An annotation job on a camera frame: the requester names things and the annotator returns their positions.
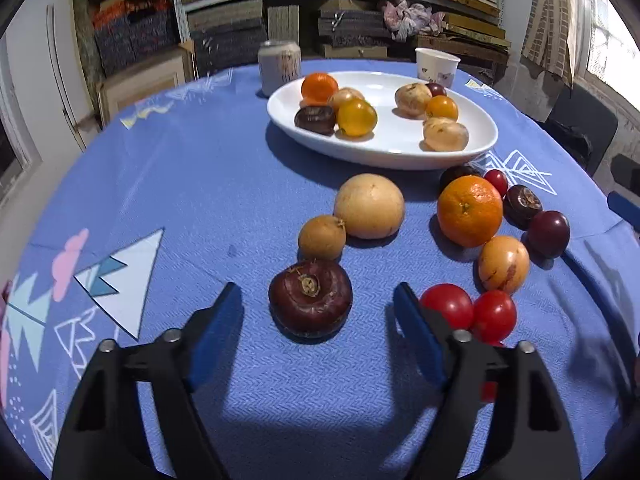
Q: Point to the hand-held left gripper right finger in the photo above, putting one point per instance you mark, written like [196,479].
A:
[420,335]

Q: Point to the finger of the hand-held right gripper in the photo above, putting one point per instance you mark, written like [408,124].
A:
[622,208]
[626,170]

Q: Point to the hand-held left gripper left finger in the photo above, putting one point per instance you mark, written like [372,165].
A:
[220,330]

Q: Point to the red cherry tomato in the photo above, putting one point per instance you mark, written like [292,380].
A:
[447,302]
[496,181]
[489,391]
[495,315]

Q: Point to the dark red plum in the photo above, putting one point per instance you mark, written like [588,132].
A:
[436,89]
[548,234]

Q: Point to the large dark water chestnut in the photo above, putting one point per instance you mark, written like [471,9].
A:
[310,305]

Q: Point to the dark brown water chestnut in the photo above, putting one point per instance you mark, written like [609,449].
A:
[522,205]
[452,174]
[314,119]

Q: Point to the tan fruit with red marks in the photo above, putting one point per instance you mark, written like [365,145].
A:
[502,264]

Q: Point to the large orange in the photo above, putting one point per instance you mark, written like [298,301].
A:
[470,211]

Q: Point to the small tan longan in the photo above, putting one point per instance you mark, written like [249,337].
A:
[321,238]

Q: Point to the large tan round fruit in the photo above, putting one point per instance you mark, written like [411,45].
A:
[369,205]

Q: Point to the white oval plate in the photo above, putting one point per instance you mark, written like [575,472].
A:
[390,147]

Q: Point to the yellow tomato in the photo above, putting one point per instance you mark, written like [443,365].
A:
[442,108]
[356,117]

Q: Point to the small orange mandarin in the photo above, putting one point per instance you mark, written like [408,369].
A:
[319,87]

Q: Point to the black chair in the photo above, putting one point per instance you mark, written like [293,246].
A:
[585,120]

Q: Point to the black cloth bundle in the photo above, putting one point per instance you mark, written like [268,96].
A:
[565,140]

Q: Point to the bright window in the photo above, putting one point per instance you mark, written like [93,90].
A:
[615,45]

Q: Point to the blue printed tablecloth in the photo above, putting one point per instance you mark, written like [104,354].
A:
[200,185]

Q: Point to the brown checked curtain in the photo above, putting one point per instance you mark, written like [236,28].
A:
[545,25]

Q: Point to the white paper cup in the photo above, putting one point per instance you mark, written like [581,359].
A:
[437,67]

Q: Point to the beige framed board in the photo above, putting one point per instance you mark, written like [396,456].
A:
[145,82]

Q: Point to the pink cloth bundle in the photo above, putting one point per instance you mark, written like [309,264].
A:
[412,17]

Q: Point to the silver beverage can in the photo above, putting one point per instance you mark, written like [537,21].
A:
[275,67]

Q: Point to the white leaning panel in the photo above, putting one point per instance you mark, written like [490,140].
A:
[62,75]

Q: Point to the pile of blue patterned boxes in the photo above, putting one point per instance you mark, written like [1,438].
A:
[145,35]

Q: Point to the white metal shelf rack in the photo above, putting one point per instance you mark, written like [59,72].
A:
[183,25]

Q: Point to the green stone slab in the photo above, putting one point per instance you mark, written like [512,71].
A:
[87,45]

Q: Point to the dark window with white frame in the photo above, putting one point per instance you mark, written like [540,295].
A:
[10,135]

